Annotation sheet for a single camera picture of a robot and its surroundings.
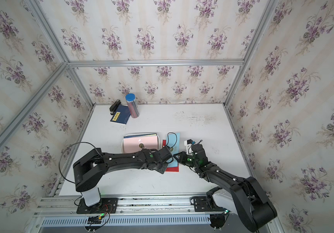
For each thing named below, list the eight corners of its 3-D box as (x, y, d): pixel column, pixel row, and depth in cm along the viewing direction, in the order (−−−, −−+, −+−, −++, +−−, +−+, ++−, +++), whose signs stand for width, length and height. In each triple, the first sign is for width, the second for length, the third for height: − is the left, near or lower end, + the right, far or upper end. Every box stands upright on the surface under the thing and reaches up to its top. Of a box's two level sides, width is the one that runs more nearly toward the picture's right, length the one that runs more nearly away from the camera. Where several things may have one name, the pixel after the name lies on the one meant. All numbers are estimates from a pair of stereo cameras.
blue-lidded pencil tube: (130, 118, 114) (124, 99, 98) (132, 112, 118) (126, 93, 102) (138, 118, 114) (133, 99, 98) (139, 112, 118) (135, 93, 102)
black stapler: (110, 114, 116) (108, 109, 112) (118, 103, 125) (116, 98, 121) (113, 115, 116) (111, 110, 112) (121, 103, 125) (119, 98, 120)
